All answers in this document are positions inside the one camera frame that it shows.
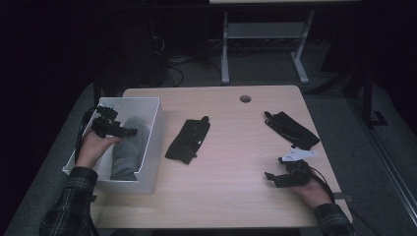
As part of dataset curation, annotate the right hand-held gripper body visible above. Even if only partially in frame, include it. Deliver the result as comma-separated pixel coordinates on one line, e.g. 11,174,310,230
276,146,319,189

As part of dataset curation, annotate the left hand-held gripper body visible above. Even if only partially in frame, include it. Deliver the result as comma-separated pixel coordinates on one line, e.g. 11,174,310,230
90,104,126,139

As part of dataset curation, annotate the black long-fingered glove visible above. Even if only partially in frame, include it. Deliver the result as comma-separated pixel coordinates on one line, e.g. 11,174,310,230
264,110,321,151

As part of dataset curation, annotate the white plastic box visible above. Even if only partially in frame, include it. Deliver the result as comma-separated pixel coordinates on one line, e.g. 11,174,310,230
62,96,166,195

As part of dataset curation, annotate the black glove with hook clip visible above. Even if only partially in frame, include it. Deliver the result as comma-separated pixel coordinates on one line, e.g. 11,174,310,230
164,115,211,165

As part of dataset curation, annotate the person's right hand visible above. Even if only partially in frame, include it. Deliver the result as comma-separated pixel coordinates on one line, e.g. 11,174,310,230
289,178,334,210

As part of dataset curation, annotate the person's left hand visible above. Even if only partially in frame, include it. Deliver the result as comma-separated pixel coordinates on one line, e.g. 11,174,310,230
75,130,126,168

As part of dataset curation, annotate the black floor stand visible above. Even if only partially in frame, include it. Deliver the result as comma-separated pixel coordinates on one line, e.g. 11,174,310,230
304,65,388,130

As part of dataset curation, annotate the left hand-held gripper cable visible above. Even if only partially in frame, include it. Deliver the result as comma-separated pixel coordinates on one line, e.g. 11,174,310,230
74,106,99,161

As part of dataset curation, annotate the hand-held gripper cable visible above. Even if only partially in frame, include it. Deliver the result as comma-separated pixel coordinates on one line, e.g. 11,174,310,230
74,106,99,161
308,166,382,236

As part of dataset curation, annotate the right hand-held gripper cable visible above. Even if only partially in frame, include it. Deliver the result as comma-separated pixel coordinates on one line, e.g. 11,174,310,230
308,166,382,236

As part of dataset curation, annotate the black floor cable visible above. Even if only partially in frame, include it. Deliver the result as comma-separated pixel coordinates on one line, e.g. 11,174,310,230
161,55,185,89

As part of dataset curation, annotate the aluminium rail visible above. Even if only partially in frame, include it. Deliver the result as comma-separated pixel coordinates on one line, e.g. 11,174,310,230
347,97,417,227

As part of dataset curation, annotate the grey metal desk frame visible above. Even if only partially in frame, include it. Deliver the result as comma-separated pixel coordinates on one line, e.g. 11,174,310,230
208,0,362,86

